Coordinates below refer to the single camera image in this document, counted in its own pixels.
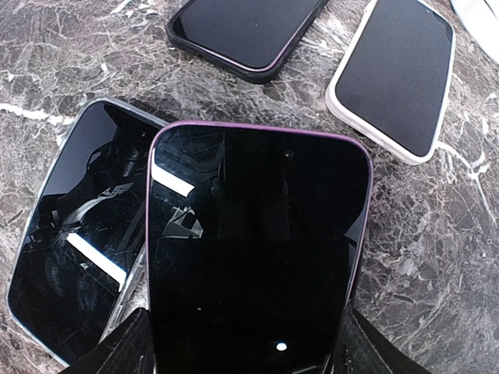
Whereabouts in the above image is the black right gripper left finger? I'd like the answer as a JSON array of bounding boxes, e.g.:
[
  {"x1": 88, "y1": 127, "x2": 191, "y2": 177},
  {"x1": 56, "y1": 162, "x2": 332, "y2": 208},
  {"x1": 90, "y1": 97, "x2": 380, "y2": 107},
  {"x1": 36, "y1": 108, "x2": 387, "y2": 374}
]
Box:
[{"x1": 61, "y1": 308, "x2": 154, "y2": 374}]

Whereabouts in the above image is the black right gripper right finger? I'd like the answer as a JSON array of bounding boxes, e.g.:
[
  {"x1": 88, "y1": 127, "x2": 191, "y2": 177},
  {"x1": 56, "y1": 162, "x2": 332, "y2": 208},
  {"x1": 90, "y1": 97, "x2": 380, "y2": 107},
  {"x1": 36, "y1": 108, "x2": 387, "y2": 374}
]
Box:
[{"x1": 329, "y1": 305, "x2": 430, "y2": 374}]

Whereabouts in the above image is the black phone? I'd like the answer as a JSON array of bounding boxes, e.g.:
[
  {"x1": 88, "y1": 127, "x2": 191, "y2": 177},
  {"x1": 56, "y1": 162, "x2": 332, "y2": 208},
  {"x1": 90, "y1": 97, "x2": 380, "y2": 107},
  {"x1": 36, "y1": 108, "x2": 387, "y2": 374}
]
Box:
[{"x1": 6, "y1": 97, "x2": 165, "y2": 366}]

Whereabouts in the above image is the white phone dark screen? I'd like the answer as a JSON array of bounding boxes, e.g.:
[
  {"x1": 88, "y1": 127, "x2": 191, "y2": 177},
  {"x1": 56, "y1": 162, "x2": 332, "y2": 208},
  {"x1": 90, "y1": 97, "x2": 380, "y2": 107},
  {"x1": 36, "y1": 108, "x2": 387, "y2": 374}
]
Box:
[{"x1": 324, "y1": 1, "x2": 455, "y2": 165}]

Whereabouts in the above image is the white scalloped bowl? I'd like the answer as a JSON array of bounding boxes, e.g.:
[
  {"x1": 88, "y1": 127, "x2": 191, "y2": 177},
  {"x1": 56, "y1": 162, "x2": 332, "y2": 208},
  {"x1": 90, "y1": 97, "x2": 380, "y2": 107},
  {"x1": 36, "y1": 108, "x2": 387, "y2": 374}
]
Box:
[{"x1": 451, "y1": 0, "x2": 499, "y2": 63}]

